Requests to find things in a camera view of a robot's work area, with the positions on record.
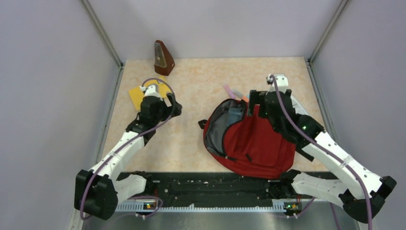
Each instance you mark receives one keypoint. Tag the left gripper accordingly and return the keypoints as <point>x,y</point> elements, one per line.
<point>168,109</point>

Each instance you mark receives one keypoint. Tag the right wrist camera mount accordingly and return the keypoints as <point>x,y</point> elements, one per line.
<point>281,81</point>

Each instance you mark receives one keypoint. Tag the red backpack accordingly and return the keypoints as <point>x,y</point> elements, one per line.
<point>249,147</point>

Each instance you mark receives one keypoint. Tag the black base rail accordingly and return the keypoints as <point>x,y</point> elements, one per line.
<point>213,192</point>

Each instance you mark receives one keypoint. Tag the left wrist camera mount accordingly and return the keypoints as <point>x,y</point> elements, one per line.
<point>151,90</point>

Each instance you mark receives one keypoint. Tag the orange highlighter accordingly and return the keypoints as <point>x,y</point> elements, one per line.
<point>240,95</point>

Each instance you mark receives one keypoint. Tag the yellow notebook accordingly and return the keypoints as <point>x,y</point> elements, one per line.
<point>137,96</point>

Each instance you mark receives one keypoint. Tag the dark nineteen eighty-four book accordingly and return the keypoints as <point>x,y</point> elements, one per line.
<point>234,115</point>

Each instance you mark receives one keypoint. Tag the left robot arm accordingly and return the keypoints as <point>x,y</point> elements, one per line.
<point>98,191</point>

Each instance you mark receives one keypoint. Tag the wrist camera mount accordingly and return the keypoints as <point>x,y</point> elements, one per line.
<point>151,90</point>
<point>281,81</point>

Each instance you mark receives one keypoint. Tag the brown wooden metronome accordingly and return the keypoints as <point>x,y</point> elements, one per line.
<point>164,61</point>

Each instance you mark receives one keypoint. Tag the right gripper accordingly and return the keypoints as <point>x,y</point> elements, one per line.
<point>256,97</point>

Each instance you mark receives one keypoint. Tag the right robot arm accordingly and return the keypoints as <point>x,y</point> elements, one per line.
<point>357,190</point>

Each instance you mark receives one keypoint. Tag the pink highlighter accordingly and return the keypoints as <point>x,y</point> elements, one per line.
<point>229,91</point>

